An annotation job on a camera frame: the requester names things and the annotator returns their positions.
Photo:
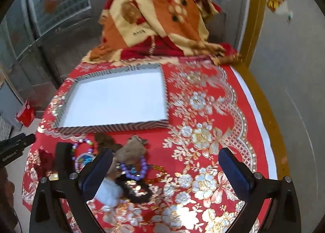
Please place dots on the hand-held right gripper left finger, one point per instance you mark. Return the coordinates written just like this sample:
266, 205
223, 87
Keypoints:
96, 173

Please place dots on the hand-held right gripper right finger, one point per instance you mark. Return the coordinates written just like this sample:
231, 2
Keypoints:
234, 173

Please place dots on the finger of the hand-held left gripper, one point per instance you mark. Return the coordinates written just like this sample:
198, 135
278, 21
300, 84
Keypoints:
28, 139

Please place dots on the tan scrunchie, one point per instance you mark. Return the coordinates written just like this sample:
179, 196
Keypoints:
133, 148
113, 170

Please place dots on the red scrunchie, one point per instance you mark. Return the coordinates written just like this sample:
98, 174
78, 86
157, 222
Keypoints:
45, 159

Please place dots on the brown scrunchie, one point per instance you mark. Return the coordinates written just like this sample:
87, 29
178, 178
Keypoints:
102, 139

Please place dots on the striped tray with white bottom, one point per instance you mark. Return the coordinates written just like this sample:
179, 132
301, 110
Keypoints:
114, 98

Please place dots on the white fluffy scrunchie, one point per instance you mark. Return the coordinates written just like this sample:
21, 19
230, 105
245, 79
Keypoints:
109, 192

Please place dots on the red bag on floor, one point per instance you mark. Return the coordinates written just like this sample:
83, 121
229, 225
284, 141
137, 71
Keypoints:
25, 115

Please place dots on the red floral tablecloth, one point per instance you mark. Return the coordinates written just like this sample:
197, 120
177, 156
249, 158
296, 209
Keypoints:
203, 111

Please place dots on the white underlay cloth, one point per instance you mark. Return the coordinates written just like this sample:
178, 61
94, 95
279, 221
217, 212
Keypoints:
254, 96

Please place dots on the glass display cabinet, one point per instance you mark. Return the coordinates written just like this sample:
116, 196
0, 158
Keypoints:
15, 45

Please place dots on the red door sticker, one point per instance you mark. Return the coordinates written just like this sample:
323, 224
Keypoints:
50, 3

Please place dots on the orange and red printed blanket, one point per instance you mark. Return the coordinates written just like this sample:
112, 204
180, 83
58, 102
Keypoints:
162, 22

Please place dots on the colourful wall decoration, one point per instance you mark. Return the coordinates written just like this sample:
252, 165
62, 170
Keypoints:
276, 2

